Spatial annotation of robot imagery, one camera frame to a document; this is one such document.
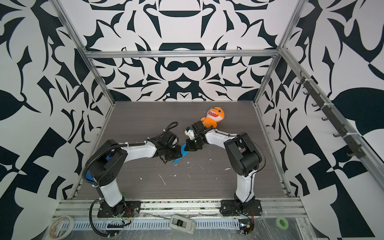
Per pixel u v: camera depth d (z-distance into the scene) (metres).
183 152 0.91
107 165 0.47
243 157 0.50
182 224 0.67
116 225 0.73
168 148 0.79
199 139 0.72
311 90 0.64
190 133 0.89
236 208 0.65
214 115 1.02
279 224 0.70
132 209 0.74
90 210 0.69
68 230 0.68
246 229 0.70
